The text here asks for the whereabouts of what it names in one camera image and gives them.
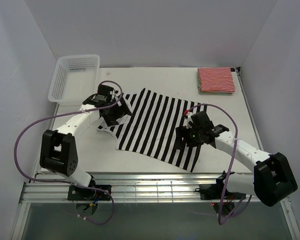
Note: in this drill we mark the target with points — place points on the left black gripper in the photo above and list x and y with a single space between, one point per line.
120 110

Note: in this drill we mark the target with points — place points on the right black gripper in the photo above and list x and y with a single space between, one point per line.
184 136

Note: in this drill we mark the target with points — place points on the black white striped tank top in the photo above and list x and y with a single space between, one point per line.
151 130

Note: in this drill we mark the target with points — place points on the green white striped tank top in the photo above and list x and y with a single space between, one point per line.
210 92

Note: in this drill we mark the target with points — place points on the red white striped tank top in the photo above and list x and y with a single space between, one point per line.
216 79

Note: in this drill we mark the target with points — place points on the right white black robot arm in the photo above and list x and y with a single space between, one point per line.
272 178

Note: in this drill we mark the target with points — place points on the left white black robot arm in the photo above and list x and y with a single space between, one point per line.
58 147

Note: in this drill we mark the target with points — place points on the white plastic basket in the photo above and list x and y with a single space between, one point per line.
75 78

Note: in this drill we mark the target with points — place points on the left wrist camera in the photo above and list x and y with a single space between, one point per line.
105 96

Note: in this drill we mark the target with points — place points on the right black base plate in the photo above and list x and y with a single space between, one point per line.
209 191

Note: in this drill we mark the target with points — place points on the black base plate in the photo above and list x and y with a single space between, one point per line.
81 194
209 191

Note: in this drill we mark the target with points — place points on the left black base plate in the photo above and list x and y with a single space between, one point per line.
81 194

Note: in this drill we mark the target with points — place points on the aluminium rail frame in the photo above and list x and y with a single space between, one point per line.
127 188

